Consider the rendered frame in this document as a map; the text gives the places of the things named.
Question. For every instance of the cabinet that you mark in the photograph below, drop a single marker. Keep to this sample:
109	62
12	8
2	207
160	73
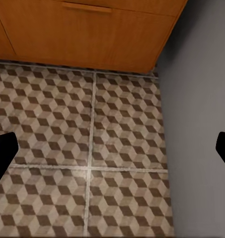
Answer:
126	35

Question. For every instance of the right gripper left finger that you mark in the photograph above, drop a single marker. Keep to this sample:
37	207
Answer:
8	149

